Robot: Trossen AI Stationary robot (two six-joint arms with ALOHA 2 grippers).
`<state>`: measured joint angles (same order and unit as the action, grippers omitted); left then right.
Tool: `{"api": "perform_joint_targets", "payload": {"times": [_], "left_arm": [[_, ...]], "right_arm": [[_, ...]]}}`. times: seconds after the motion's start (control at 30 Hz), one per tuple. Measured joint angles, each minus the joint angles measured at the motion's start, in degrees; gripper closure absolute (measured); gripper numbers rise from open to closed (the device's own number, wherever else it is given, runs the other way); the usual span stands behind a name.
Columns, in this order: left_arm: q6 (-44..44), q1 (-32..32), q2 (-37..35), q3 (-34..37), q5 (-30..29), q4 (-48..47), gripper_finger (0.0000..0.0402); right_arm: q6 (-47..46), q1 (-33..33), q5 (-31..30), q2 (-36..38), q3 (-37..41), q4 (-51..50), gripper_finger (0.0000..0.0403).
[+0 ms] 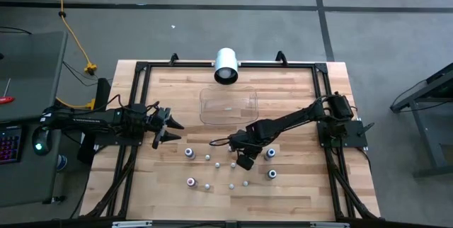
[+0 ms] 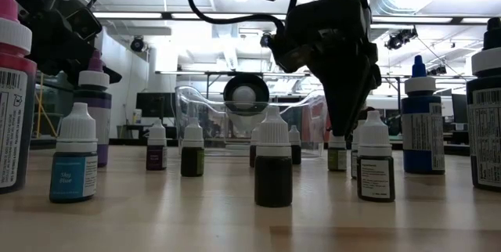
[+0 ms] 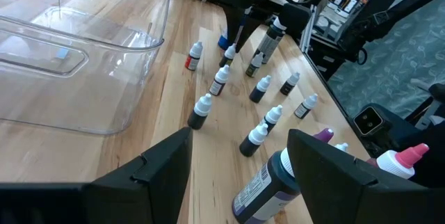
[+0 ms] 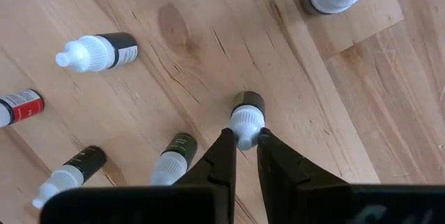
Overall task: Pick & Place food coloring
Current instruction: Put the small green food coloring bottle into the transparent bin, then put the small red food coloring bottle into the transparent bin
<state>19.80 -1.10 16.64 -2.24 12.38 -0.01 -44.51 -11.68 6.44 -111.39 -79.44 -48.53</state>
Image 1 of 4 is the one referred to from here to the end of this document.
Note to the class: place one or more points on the large pink food coloring bottle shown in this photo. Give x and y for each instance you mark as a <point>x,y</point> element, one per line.
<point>191,182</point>

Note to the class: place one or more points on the blue and white cup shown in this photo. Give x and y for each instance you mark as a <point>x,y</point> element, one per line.
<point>62,162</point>

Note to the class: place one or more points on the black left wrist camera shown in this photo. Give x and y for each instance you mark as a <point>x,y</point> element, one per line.
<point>162,114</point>

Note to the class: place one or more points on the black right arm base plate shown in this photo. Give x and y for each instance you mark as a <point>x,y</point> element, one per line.
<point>354,132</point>

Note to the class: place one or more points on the black computer mouse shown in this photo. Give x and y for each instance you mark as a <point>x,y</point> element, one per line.
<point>42,139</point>

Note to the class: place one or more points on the small green dropper bottle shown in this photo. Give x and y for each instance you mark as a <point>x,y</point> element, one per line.
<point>217,165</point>

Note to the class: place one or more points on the black aluminium table frame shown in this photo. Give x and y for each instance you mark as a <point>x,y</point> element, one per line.
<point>269,66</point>

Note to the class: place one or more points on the silver metal bracket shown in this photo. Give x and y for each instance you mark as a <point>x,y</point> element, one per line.
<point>329,225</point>
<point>131,224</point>

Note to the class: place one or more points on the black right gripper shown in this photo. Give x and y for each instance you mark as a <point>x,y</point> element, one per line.
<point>245,161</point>

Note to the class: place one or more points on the clear plastic bin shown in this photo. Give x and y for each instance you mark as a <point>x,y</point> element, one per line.
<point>212,95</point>

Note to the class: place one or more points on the backlit black keyboard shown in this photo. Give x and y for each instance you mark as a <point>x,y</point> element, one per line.
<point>10,146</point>

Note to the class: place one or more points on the grey desk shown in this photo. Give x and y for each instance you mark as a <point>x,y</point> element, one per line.
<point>32,61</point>

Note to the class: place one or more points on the large blue food coloring bottle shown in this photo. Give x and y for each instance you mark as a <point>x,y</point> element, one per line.
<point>270,153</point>

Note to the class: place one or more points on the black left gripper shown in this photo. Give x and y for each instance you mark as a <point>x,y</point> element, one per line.
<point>148,123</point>

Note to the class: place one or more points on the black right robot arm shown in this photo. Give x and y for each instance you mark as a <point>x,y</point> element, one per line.
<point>290,116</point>

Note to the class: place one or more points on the large black food coloring bottle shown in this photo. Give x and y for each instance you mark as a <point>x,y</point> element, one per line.
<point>272,174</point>

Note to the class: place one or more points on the black caster wheel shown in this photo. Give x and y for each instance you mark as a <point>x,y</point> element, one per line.
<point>59,199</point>

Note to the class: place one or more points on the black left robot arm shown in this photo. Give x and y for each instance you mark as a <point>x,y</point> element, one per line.
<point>92,119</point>

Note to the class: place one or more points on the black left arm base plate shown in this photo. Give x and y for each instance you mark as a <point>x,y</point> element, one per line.
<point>117,141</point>

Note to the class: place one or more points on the grey metal cart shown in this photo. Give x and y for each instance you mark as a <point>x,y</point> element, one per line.
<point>422,132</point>

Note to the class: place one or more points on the large purple food coloring bottle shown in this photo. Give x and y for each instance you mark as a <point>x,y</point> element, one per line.
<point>189,152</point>

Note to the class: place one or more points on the black upright box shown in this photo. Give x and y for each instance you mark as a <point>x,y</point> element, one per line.
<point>102,91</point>

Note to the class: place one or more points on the small purple dropper bottle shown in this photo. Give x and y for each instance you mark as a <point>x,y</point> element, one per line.
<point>207,157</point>

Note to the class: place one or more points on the black frame clamp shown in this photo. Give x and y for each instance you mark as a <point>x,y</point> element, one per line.
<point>281,58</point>
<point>173,58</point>

